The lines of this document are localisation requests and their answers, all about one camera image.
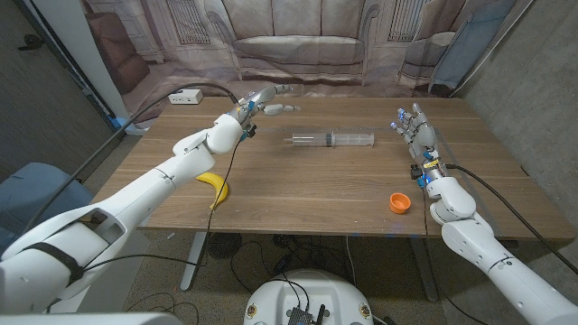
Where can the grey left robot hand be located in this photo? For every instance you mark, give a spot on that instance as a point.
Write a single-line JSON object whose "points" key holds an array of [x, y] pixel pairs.
{"points": [[257, 101]]}

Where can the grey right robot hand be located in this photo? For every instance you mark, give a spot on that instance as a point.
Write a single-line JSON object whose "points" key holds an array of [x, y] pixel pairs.
{"points": [[424, 140]]}

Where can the large clear plastic syringe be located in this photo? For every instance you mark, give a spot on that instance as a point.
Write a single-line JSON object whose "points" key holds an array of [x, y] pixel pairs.
{"points": [[352, 140]]}

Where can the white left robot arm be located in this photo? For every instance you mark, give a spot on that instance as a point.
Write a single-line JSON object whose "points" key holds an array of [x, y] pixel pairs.
{"points": [[135, 198]]}

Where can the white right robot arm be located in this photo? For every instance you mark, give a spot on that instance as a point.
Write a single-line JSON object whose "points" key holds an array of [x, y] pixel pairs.
{"points": [[496, 266]]}

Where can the small orange cup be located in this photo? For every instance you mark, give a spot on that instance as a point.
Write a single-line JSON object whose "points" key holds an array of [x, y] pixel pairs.
{"points": [[399, 203]]}

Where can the yellow toy banana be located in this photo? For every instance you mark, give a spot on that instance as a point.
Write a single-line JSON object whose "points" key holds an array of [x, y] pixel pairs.
{"points": [[217, 182]]}

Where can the printed sofa room backdrop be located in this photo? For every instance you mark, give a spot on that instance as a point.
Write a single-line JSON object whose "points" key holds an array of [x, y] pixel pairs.
{"points": [[298, 45]]}

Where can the white power outlet box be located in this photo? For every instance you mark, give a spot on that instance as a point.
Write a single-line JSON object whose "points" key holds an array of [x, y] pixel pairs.
{"points": [[185, 96]]}

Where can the grey table leg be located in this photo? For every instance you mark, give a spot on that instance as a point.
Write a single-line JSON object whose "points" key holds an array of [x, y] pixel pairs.
{"points": [[424, 271]]}

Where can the black round ribbed disc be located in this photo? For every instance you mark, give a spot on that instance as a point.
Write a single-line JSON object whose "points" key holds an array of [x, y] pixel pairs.
{"points": [[223, 248]]}

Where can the white table leg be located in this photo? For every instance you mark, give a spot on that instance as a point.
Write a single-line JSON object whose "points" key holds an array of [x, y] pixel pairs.
{"points": [[195, 262]]}

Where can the white upright panel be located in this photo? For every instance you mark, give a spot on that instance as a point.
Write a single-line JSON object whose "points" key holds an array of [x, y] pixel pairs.
{"points": [[77, 45]]}

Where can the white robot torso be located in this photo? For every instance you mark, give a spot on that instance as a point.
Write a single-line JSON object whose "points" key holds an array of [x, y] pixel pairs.
{"points": [[280, 293]]}

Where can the blue padded chair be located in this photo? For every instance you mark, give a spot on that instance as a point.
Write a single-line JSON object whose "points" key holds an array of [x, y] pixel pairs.
{"points": [[40, 189]]}

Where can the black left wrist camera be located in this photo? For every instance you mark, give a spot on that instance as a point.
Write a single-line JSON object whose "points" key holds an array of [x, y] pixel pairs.
{"points": [[249, 131]]}

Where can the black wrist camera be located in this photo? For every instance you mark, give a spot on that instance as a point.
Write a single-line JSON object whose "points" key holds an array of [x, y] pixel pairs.
{"points": [[249, 131], [415, 172]]}

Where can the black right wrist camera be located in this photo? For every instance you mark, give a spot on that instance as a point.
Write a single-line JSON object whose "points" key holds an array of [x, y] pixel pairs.
{"points": [[415, 172]]}

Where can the white flat base plate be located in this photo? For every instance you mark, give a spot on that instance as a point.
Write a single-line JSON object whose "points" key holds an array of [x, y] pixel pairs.
{"points": [[131, 271]]}

